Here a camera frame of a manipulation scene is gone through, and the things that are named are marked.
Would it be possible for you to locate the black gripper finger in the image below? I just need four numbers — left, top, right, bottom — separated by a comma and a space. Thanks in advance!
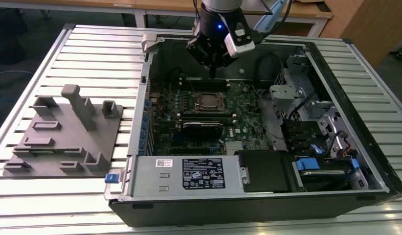
213, 55, 237, 79
186, 35, 216, 79

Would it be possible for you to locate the silver CPU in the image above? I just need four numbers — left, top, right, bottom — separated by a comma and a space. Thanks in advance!
200, 94, 224, 107

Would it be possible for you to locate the metal CPU socket cover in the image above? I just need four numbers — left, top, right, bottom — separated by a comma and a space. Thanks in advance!
194, 92, 229, 113

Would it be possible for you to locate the CPU socket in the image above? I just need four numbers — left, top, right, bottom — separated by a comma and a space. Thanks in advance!
193, 92, 230, 115

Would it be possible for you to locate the pale blue teach pendant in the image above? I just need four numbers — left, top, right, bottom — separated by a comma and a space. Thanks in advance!
253, 0, 289, 34

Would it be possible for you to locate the silver metal drive cage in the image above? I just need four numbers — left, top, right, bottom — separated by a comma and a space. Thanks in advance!
269, 53, 338, 123

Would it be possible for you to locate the green RAM stick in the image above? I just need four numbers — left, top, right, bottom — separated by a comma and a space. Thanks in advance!
180, 116, 234, 123

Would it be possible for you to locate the green motherboard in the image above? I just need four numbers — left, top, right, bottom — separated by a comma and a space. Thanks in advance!
148, 82, 277, 157

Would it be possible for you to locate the black graphics card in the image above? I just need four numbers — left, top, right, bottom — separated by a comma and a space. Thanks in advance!
182, 121, 225, 142

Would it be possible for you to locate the silver chipset heatsink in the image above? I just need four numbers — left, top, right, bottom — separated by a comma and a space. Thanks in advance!
225, 141, 246, 150

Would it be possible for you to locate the brown wooden cabinet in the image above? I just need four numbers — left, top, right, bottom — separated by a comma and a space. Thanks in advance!
318, 0, 402, 71

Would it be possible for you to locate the grey parts rack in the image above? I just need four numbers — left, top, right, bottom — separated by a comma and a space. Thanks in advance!
1, 84, 125, 178

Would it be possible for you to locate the silver power supply unit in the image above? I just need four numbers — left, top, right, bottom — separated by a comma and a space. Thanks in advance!
130, 155, 246, 196

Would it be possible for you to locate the black office chair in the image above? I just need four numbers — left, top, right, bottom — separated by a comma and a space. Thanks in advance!
0, 7, 29, 66

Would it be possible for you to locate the blue case latch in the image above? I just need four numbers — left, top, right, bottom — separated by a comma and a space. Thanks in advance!
102, 173, 121, 184

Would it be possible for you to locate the black PC case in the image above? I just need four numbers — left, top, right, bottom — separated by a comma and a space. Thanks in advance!
102, 33, 402, 228

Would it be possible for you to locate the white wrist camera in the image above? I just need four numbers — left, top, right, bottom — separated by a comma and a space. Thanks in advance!
224, 29, 256, 59

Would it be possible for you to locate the black cable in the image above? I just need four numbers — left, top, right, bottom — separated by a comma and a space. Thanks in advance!
253, 52, 282, 89

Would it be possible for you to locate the grey case handle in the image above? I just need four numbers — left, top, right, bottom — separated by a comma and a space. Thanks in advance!
140, 33, 166, 53

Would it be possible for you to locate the grey flat cable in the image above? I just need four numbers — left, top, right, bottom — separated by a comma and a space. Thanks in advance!
258, 96, 289, 151

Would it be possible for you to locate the wooden desk white frame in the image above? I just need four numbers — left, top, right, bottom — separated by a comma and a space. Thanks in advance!
0, 0, 146, 28
134, 0, 335, 37

